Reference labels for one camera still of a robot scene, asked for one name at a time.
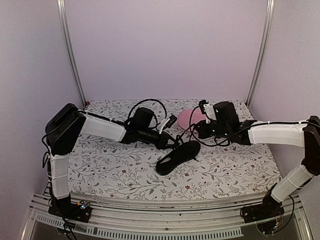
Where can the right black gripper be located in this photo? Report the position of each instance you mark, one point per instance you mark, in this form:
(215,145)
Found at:
(203,133)

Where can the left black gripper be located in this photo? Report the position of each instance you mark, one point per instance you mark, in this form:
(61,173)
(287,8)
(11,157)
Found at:
(162,143)

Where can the black shoelace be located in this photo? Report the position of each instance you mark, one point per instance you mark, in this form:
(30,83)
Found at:
(185,140)

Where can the black shoe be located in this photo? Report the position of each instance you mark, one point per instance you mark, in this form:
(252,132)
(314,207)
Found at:
(167,164)

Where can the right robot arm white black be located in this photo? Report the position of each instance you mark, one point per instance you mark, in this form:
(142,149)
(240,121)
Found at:
(221,121)

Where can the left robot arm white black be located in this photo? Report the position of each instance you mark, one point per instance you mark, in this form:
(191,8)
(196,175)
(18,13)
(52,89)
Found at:
(63,130)

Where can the pink plate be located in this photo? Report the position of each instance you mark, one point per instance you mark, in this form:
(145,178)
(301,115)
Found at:
(186,115)

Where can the floral patterned table mat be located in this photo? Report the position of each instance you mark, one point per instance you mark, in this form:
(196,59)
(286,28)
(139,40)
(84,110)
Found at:
(98,166)

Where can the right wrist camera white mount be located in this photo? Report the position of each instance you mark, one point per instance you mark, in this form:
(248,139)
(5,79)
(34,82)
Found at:
(207,110)

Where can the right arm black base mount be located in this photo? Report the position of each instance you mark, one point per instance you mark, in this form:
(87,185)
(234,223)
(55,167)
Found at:
(262,211)

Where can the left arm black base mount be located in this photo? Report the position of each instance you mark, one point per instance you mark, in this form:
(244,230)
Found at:
(70,211)

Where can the right aluminium frame post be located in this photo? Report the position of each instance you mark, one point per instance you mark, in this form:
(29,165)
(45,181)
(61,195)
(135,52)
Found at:
(267,25)

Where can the aluminium frame post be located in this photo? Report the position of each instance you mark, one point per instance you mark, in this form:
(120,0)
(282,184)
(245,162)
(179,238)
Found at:
(62,13)
(267,25)

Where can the left aluminium frame post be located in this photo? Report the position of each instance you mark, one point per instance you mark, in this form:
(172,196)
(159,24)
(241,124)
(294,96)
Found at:
(62,13)

